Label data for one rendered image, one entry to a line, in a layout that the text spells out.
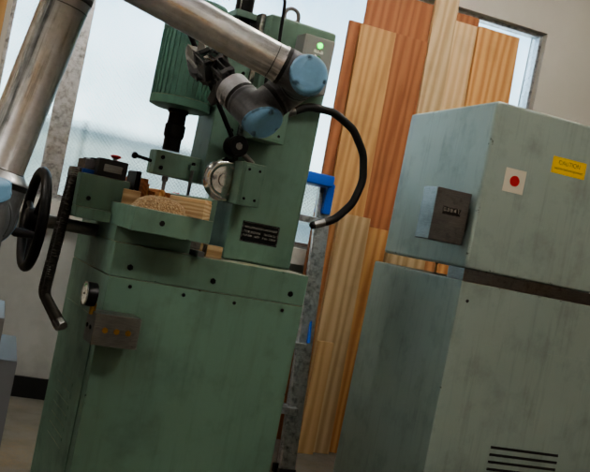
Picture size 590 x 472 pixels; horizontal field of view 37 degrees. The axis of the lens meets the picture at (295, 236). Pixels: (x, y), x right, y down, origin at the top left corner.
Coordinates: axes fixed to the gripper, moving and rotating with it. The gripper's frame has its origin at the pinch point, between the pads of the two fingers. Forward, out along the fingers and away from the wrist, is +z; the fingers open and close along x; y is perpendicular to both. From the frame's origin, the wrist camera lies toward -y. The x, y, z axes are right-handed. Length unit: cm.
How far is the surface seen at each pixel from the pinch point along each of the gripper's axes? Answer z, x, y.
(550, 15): 60, -231, -125
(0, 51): 139, 18, -85
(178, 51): 11.9, -2.1, -9.3
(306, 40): -3.2, -35.4, -10.5
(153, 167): -2.6, 17.1, -31.8
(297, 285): -46, -2, -54
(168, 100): 4.5, 6.4, -17.5
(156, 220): -31.2, 29.9, -18.5
